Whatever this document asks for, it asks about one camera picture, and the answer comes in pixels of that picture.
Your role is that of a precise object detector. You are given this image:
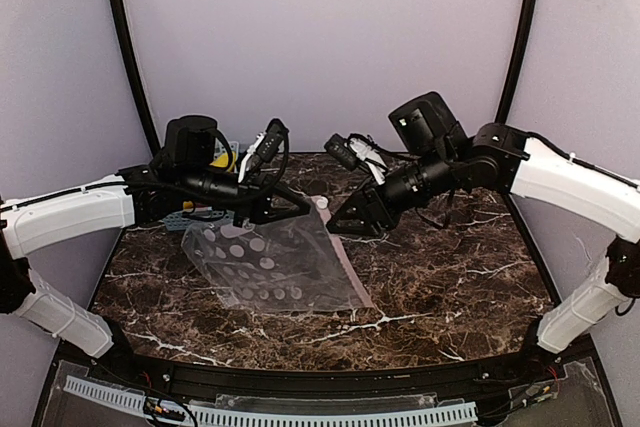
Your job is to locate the clear zip top bag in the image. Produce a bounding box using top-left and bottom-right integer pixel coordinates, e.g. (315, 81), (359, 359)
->
(181, 196), (374, 313)

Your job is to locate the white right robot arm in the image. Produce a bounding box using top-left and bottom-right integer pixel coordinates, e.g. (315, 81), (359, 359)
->
(326, 124), (639, 354)

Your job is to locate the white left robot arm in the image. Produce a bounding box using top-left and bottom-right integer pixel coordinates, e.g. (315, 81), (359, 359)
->
(1, 167), (310, 359)

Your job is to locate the yellow oblong fruit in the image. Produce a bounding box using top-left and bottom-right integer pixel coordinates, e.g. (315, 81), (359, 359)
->
(211, 154), (236, 168)

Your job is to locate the blue plastic basket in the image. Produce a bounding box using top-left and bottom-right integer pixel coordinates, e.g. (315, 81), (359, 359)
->
(161, 141), (240, 232)

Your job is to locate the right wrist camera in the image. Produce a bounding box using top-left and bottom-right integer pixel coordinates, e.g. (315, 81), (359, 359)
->
(324, 133), (389, 185)

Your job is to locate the black front table rail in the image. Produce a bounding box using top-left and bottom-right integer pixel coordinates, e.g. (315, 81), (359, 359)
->
(90, 326), (565, 415)

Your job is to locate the white slotted cable duct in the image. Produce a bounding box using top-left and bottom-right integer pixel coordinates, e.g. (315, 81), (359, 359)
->
(63, 375), (478, 426)

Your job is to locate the black right frame post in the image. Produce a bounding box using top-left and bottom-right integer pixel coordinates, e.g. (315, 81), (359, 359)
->
(494, 0), (537, 124)

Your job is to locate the black frame post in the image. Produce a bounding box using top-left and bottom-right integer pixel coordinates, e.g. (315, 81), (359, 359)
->
(494, 0), (537, 124)
(109, 0), (161, 155)

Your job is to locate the black left frame post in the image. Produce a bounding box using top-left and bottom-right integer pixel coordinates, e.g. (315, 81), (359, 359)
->
(109, 0), (161, 155)

